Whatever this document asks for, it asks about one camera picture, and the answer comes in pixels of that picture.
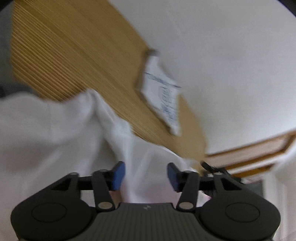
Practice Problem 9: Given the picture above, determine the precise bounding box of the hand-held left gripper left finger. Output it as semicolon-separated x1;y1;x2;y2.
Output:
49;161;126;212

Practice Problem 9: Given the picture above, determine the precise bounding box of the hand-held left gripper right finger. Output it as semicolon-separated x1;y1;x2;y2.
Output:
167;162;244;212

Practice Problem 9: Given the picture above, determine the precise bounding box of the white and pink sweatshirt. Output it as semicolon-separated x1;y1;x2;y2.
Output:
0;89;213;209

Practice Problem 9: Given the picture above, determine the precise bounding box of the wooden door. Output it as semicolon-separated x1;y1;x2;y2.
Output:
206;131;296;183

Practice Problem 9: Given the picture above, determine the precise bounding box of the white printed paper sheet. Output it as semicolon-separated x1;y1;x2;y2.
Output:
135;49;182;137

